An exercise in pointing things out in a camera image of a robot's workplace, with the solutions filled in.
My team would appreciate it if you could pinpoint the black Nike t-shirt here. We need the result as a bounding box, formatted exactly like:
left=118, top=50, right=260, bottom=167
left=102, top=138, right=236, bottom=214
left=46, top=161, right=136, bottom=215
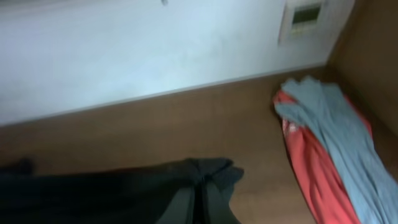
left=1, top=158, right=244, bottom=223

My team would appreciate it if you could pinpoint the red sports shirt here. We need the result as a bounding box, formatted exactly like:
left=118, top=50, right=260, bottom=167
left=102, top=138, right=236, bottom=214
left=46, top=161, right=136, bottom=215
left=272, top=90, right=374, bottom=224

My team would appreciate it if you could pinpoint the grey-blue shirt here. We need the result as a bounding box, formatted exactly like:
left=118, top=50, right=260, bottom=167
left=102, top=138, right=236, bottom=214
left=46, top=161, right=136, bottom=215
left=274, top=77, right=397, bottom=223

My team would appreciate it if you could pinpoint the white wall thermostat panel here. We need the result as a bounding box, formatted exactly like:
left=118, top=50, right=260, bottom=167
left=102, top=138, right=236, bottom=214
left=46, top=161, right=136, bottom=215
left=278, top=0, right=326, bottom=45

